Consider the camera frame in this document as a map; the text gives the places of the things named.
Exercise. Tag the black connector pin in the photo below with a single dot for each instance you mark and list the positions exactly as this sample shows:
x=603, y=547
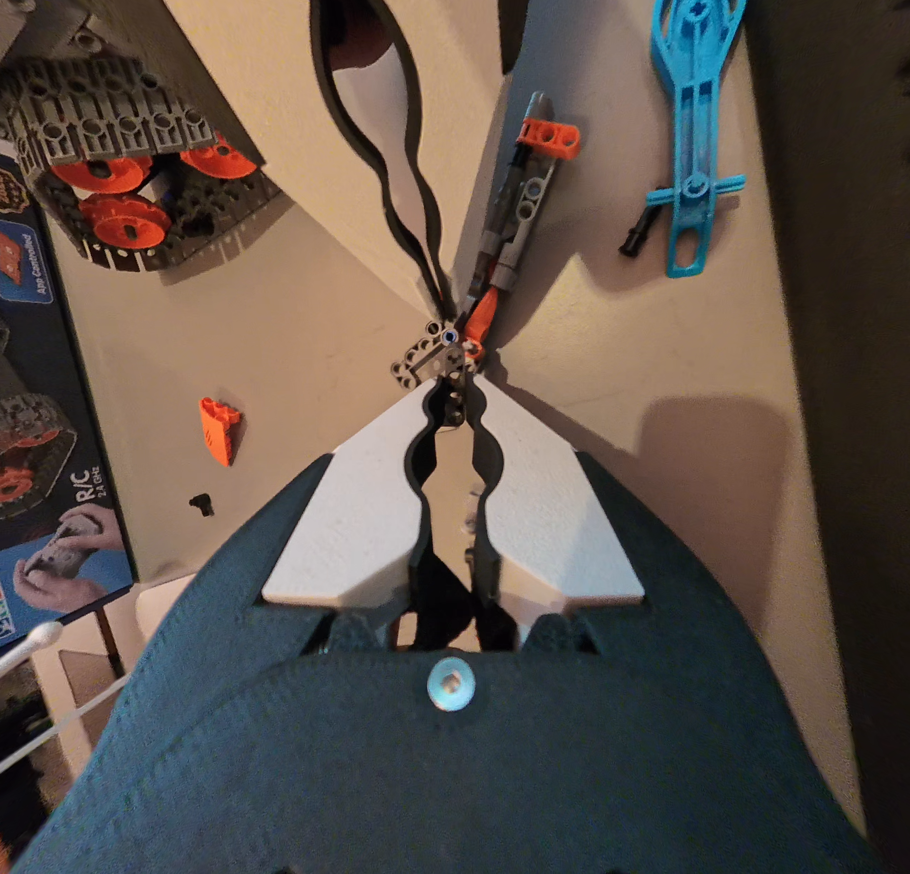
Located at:
x=638, y=233

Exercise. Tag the dark blue robot kit box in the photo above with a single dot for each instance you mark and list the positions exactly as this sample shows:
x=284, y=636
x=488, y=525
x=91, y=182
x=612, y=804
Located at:
x=42, y=390

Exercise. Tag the person's right hand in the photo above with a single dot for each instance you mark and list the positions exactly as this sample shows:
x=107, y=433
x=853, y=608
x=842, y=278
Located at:
x=352, y=35

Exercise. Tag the small black connector brick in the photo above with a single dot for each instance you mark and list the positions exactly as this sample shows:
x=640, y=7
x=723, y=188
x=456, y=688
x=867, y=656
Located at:
x=202, y=506

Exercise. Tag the orange wedge brick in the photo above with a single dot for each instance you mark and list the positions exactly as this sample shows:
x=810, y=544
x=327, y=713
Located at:
x=478, y=319
x=220, y=430

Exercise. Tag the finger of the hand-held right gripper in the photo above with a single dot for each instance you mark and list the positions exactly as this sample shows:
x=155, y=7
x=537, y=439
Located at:
x=284, y=106
x=455, y=70

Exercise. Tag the grey tracked toy robot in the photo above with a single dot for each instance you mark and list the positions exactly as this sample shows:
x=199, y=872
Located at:
x=106, y=127

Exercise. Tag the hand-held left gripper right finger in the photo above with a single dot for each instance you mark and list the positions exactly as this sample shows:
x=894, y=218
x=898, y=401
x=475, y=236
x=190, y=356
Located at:
x=561, y=525

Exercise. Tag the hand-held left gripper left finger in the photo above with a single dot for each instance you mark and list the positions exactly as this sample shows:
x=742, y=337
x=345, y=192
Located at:
x=348, y=525

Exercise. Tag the blue plastic brick tool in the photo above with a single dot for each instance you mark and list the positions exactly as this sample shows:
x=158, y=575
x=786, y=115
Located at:
x=697, y=70

